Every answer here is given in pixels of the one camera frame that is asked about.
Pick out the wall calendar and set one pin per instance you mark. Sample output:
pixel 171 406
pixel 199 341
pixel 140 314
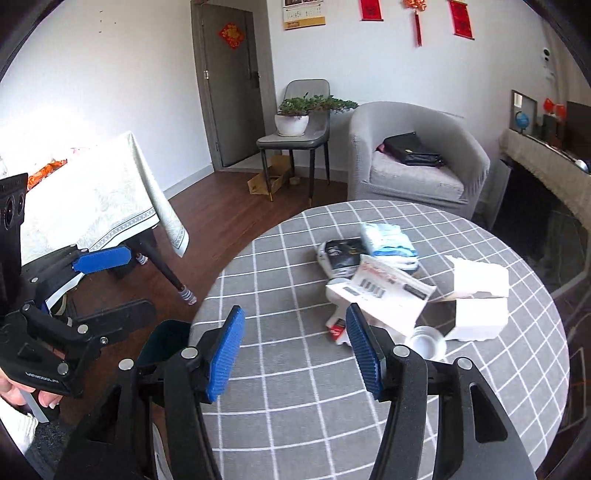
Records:
pixel 304 14

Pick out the black and white pouch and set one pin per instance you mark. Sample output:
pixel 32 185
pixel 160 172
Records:
pixel 341 254

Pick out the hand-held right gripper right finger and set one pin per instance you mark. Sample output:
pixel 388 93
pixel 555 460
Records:
pixel 364 355

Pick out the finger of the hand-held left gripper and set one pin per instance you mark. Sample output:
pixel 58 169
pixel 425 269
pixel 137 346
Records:
pixel 104 258
pixel 124 316

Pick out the red wall banner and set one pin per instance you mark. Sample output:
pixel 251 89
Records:
pixel 371 9
pixel 461 21

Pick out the sideboard with lace cloth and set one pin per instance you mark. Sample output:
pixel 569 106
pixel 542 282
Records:
pixel 545 161

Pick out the striped table leg sock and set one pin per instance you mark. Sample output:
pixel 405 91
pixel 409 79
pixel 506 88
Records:
pixel 188 295
pixel 142 259

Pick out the teal plastic trash bin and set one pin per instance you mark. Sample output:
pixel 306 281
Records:
pixel 161 341

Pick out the blue tissue pack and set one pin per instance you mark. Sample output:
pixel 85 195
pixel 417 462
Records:
pixel 388 240

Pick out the red orange packet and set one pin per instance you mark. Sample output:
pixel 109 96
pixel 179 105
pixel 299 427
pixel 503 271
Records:
pixel 48 173

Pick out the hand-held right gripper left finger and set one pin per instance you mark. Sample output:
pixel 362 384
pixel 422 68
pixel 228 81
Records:
pixel 226 355

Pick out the white security camera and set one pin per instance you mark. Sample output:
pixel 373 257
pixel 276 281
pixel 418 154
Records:
pixel 548 62

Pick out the black television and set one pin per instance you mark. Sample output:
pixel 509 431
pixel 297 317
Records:
pixel 579 129

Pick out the red printed card packaging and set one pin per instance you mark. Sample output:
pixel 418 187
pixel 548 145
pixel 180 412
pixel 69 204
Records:
pixel 392 281

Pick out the red knot tassel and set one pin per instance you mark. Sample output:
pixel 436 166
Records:
pixel 417 23

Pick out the cardboard box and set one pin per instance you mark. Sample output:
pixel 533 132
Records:
pixel 263 182

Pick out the framed picture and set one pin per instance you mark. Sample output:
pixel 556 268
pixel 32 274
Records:
pixel 524 108

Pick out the black bag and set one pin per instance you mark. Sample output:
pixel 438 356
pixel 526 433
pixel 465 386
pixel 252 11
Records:
pixel 413 150

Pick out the small blue globe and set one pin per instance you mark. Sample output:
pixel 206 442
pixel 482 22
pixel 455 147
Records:
pixel 521 121

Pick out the table with white tablecloth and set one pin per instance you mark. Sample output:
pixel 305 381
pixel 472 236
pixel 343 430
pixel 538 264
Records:
pixel 92 198

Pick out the potted plant white pot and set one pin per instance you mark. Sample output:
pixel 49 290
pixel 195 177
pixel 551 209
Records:
pixel 292 123

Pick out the person's left hand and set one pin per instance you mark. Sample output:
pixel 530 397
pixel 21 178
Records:
pixel 11 392

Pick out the red door ornament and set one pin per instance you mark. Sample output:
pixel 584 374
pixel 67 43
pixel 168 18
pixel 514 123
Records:
pixel 231 36

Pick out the small red white packet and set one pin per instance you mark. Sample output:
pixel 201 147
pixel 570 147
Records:
pixel 337 328

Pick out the grey armchair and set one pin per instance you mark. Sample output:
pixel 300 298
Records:
pixel 415 184

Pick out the grey door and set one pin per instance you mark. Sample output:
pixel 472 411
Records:
pixel 235 106

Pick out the dark grey rug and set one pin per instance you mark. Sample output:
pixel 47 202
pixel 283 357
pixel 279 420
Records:
pixel 51 452

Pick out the white round lid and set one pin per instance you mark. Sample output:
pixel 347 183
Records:
pixel 427 344

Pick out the white card packaging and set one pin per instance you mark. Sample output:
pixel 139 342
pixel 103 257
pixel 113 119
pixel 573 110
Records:
pixel 383 316

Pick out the grey dining chair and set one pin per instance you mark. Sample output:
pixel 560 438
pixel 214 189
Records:
pixel 295 141

